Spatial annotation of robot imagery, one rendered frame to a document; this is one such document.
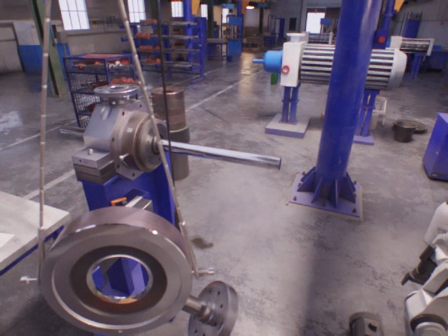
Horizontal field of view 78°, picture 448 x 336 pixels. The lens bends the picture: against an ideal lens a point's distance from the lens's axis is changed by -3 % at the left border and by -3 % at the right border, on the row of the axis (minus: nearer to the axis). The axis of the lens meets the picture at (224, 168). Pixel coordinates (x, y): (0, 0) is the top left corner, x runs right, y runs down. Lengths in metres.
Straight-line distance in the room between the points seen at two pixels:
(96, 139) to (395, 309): 2.27
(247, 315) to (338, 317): 0.62
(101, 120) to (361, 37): 2.16
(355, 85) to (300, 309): 1.93
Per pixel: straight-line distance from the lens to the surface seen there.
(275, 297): 2.27
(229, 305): 0.88
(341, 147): 3.04
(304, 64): 4.88
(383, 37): 2.91
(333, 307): 2.32
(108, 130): 1.74
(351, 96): 2.89
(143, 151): 1.72
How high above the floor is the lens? 1.78
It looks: 28 degrees down
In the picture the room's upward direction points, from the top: straight up
